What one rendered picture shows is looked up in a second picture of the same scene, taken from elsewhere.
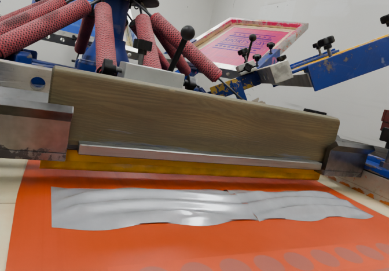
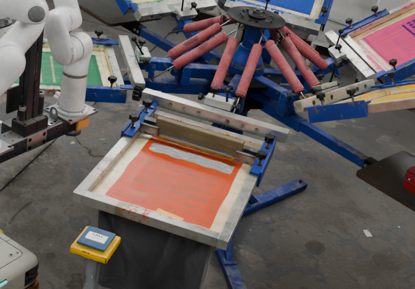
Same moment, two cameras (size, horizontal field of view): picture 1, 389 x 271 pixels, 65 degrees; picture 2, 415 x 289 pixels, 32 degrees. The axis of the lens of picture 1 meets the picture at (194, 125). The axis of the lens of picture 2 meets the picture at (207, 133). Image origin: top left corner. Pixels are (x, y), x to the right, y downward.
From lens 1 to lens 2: 2.81 m
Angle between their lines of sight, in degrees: 41
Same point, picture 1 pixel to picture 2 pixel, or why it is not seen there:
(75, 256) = (148, 153)
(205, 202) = (180, 154)
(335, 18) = not seen: outside the picture
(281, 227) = (191, 164)
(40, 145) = (152, 133)
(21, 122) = (149, 128)
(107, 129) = (167, 132)
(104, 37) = (220, 67)
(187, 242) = (167, 158)
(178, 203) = (173, 152)
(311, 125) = (229, 142)
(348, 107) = not seen: outside the picture
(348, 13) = not seen: outside the picture
